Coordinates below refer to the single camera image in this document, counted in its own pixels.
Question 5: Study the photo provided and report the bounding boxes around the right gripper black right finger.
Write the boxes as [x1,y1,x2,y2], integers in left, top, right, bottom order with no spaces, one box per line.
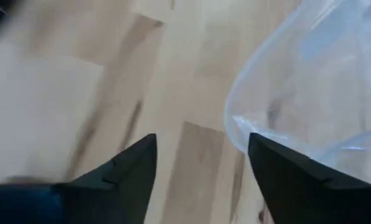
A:
[248,132,371,224]

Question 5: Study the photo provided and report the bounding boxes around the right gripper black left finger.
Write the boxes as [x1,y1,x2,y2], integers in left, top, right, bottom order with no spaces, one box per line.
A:
[0,133,157,224]

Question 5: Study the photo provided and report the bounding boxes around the clear plastic storage bin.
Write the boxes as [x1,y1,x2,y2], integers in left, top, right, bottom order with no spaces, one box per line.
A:
[224,0,371,187]

